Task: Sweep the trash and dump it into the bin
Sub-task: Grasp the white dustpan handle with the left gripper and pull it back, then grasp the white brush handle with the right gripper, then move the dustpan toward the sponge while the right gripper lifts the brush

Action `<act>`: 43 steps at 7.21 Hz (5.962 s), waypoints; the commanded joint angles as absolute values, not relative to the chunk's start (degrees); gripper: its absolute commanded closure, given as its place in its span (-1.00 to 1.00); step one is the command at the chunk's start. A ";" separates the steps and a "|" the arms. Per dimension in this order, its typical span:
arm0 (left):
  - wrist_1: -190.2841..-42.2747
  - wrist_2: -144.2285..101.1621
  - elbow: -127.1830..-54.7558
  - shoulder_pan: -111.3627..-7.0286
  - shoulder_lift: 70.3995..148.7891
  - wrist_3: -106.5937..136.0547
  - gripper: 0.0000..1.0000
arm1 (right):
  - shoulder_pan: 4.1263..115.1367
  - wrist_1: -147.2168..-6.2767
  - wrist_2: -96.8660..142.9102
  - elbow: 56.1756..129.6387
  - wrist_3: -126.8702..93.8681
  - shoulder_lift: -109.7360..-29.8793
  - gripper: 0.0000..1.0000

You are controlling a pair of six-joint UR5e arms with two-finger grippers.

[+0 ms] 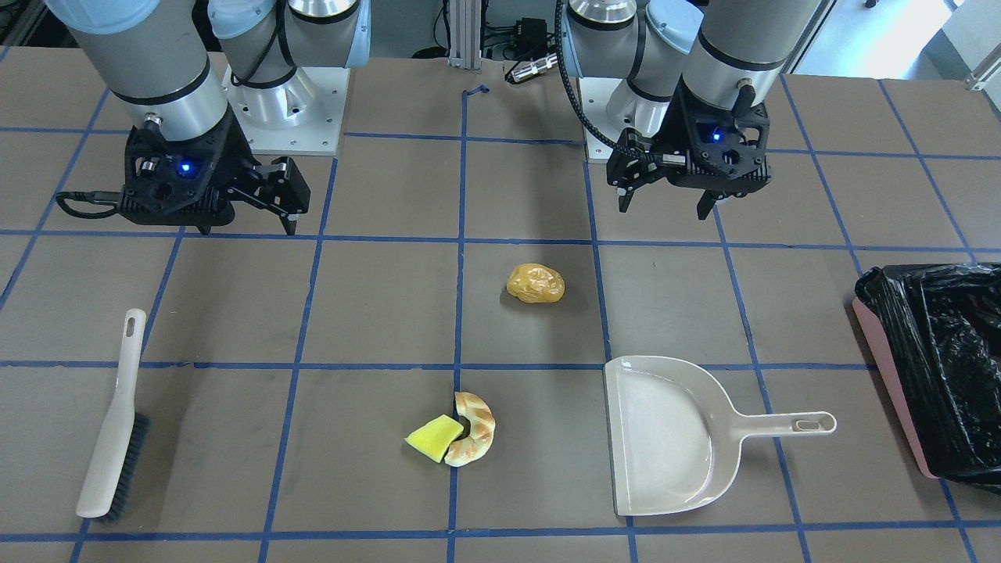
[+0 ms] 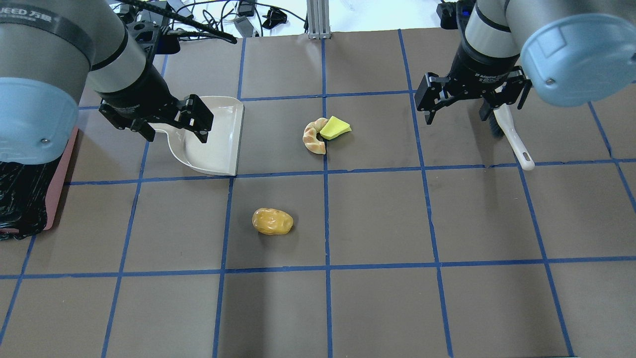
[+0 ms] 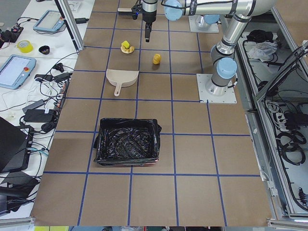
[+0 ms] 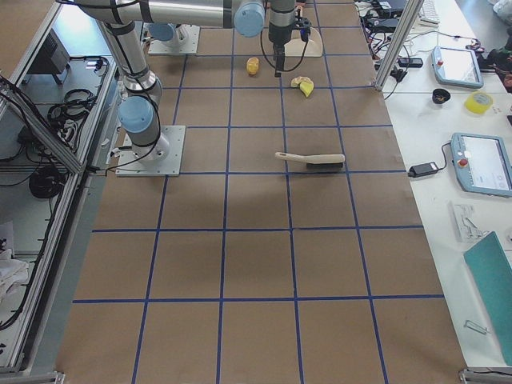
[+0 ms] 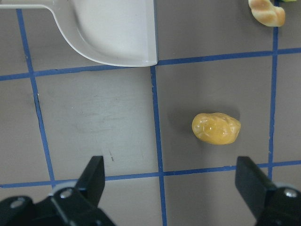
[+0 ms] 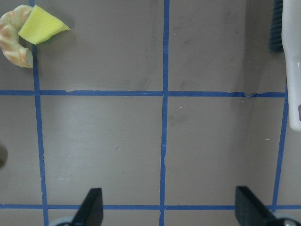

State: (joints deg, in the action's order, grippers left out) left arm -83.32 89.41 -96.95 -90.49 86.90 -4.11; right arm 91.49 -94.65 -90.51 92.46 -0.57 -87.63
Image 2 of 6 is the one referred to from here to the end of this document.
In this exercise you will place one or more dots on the bin with black bag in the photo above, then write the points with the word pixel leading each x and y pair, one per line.
pixel 30 194

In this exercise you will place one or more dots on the toy croissant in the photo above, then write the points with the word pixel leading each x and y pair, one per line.
pixel 310 137

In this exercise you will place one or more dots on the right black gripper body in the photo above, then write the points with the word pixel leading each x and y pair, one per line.
pixel 480 68

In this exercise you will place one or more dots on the aluminium frame post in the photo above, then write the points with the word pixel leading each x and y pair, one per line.
pixel 318 25

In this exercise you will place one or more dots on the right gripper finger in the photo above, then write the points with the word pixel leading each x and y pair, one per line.
pixel 431 96
pixel 515 87

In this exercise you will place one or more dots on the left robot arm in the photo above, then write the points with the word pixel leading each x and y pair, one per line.
pixel 50 51

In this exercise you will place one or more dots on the toy potato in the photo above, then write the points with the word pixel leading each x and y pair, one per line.
pixel 272 221

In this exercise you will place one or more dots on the beige plastic dustpan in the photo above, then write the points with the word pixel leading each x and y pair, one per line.
pixel 219 155

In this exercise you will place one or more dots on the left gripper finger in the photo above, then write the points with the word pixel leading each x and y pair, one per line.
pixel 195 117
pixel 144 129

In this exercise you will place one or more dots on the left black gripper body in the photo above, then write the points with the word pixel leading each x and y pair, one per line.
pixel 133 95

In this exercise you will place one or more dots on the black power adapter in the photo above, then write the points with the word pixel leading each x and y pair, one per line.
pixel 245 27

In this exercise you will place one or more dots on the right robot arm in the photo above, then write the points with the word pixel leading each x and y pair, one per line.
pixel 569 51

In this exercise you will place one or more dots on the white hand brush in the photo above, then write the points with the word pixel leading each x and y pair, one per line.
pixel 502 125

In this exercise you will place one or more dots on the yellow sponge wedge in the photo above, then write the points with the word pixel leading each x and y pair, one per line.
pixel 334 127

